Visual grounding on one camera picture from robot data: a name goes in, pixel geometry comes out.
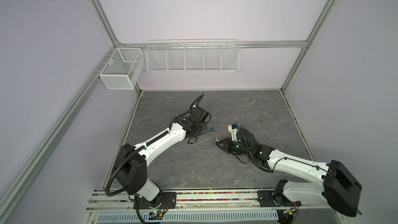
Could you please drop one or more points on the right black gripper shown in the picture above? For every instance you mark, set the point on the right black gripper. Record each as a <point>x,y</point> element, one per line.
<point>226,147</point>

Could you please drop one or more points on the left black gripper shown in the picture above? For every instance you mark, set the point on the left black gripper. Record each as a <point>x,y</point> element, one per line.
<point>204,130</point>

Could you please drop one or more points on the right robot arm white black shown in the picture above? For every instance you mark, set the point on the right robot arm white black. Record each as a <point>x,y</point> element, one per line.
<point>330,183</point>

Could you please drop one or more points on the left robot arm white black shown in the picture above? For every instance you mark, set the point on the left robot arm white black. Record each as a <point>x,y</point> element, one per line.
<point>129,173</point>

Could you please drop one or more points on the white mesh box basket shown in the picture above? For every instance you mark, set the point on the white mesh box basket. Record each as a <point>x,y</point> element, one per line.
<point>122,70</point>

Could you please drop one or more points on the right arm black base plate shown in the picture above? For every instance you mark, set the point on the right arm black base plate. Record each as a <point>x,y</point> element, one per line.
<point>270,198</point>

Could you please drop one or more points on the white wire divided basket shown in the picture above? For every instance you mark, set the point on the white wire divided basket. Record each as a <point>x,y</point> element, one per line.
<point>193,56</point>

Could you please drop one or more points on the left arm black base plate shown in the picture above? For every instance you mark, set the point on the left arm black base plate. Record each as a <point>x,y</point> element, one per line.
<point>164,200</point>

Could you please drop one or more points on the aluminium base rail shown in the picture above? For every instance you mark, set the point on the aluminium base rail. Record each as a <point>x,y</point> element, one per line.
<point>246,198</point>

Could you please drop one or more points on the white vented cable duct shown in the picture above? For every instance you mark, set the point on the white vented cable duct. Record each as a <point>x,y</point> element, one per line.
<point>174,217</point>

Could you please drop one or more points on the aluminium frame profiles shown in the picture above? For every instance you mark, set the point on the aluminium frame profiles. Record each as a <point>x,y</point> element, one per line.
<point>29,173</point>

